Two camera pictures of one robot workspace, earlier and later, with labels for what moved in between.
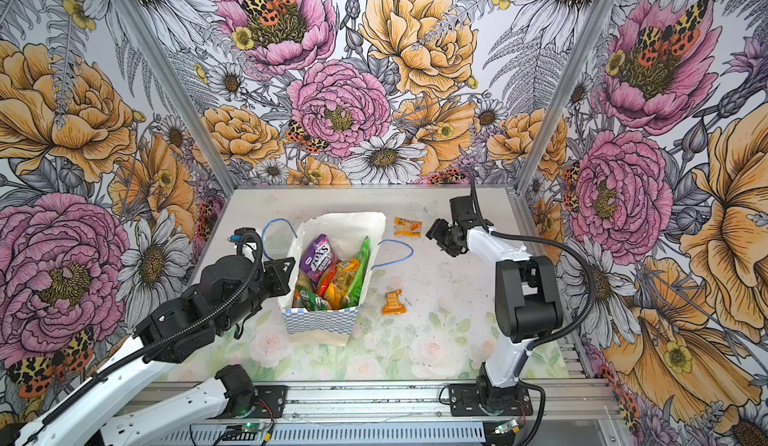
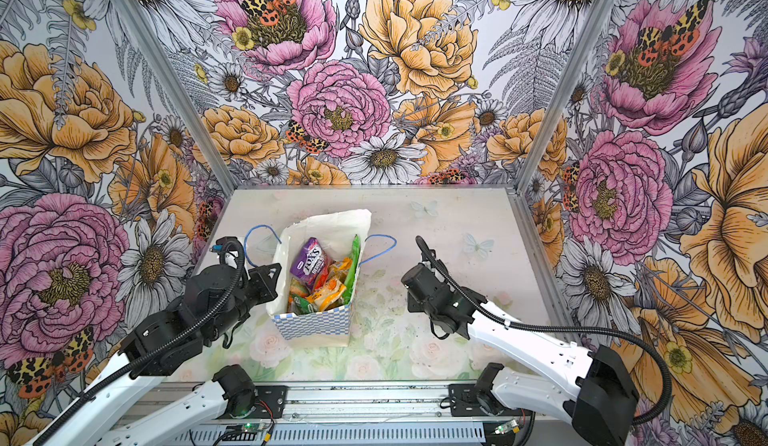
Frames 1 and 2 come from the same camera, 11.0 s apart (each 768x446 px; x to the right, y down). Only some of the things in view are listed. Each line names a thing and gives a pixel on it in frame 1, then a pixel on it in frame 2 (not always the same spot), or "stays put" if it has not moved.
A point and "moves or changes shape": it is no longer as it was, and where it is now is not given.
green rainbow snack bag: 311,300 moves or changes shape
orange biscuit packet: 407,227 to 327,296
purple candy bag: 317,258 moves or changes shape
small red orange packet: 326,277 moves or changes shape
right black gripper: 435,230 to 413,304
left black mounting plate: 270,401 stays put
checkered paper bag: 333,328 moves or changes shape
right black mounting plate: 465,402 stays put
